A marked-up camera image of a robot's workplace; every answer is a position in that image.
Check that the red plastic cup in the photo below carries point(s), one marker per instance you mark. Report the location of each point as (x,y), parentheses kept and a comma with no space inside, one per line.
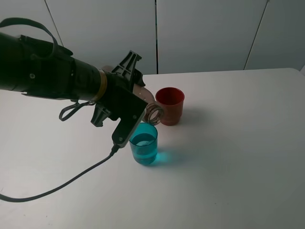
(171,100)

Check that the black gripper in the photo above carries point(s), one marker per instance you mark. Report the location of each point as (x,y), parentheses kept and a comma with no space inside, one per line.
(120,82)

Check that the clear brownish plastic bottle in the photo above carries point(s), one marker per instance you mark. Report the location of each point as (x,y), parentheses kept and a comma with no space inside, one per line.
(153,111)

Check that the teal translucent plastic cup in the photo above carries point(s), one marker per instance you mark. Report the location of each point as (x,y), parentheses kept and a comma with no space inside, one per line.
(143,143)

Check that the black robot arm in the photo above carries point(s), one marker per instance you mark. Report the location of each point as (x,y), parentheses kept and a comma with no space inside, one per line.
(30,66)

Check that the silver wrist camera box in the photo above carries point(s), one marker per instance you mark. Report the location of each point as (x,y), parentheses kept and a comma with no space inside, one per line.
(130,109)

